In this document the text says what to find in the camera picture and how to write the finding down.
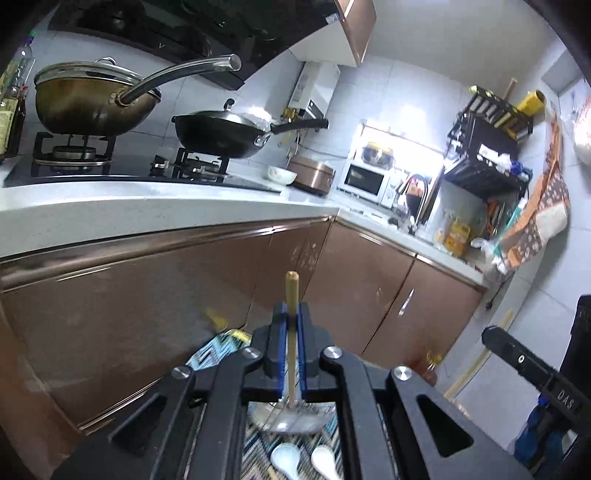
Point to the wooden chopstick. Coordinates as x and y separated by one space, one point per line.
292 290

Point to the brown wall cabinet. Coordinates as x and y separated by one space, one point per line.
351 27

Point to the brown rice cooker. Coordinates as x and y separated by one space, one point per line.
311 173

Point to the small oil bottle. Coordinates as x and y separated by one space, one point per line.
431 367

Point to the kitchen faucet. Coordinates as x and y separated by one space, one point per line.
415 198

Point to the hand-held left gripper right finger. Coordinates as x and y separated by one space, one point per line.
304 350

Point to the black dish rack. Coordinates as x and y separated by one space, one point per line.
489 152

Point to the brown lower kitchen cabinet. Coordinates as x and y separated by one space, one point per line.
138 300

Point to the white ceramic spoon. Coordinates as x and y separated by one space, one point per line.
284 457
325 459

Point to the yellow bag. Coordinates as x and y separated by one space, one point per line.
531 102

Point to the black range hood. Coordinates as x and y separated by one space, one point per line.
161 32

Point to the yellow cooking oil bottle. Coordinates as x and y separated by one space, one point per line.
457 237

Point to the steel pot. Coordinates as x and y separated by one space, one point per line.
377 152

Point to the clear glass cup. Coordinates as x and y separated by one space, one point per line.
286 417

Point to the black gas stove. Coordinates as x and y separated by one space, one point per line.
129 168

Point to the clear plastic bottle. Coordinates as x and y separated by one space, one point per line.
16 64

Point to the glass wok lid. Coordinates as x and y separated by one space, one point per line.
87 76

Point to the zigzag patterned mat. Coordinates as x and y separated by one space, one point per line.
217 350

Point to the dark sauce bottle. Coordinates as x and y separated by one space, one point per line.
11 124

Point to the white microwave oven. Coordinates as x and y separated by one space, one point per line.
367 180

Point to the black wok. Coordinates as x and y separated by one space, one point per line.
217 134

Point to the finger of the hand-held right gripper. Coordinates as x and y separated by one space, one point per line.
515 353

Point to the white ceramic bowl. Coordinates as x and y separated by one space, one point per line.
279 175

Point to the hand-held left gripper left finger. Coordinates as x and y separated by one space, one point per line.
280 350

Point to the white water heater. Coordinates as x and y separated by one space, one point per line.
314 87

